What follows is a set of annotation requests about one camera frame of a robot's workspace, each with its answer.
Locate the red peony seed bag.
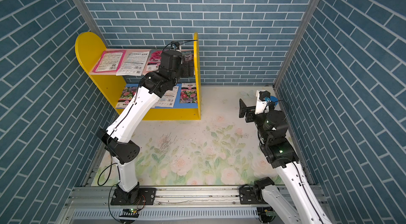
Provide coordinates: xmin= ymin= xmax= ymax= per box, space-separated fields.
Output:
xmin=142 ymin=49 xmax=162 ymax=75

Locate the white text gourd seed bag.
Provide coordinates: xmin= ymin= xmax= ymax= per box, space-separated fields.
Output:
xmin=116 ymin=49 xmax=150 ymax=76

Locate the purple flower seed bag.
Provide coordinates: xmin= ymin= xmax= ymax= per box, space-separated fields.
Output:
xmin=181 ymin=50 xmax=195 ymax=78

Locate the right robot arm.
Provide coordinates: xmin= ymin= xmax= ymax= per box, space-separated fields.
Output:
xmin=239 ymin=100 xmax=331 ymax=224

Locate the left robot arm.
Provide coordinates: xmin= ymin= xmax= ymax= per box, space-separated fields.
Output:
xmin=97 ymin=49 xmax=185 ymax=205

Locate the colourful flower seed bag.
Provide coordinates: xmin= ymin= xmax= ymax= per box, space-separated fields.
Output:
xmin=180 ymin=83 xmax=197 ymax=103

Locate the white back-side seed bag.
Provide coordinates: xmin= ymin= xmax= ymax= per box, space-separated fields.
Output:
xmin=154 ymin=85 xmax=180 ymax=108

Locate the candy chrysanthemum seed bag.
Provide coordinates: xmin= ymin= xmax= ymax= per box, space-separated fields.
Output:
xmin=115 ymin=87 xmax=137 ymax=109

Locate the yellow wooden shelf unit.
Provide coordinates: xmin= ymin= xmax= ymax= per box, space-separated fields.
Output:
xmin=75 ymin=32 xmax=202 ymax=120

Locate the pink-bordered seed bag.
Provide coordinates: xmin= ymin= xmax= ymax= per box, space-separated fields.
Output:
xmin=92 ymin=49 xmax=126 ymax=73

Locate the floral table mat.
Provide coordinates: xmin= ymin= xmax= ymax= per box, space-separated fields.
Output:
xmin=91 ymin=85 xmax=300 ymax=187

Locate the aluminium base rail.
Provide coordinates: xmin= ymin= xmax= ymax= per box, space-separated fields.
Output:
xmin=55 ymin=185 xmax=334 ymax=224

